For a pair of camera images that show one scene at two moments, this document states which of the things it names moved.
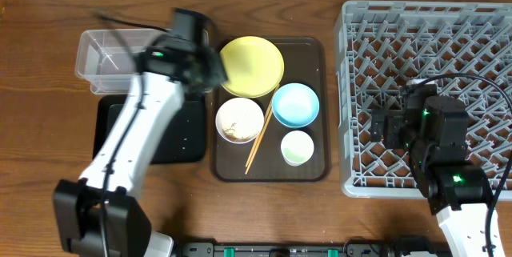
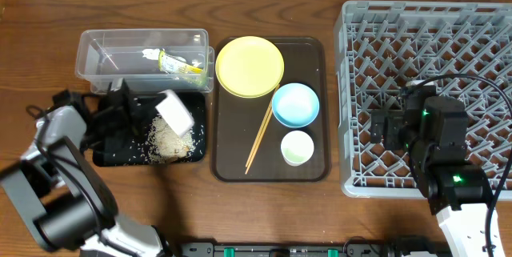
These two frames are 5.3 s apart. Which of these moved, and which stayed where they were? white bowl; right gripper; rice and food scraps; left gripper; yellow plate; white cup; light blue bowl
Moved: left gripper; rice and food scraps; white bowl
Stayed: white cup; light blue bowl; right gripper; yellow plate
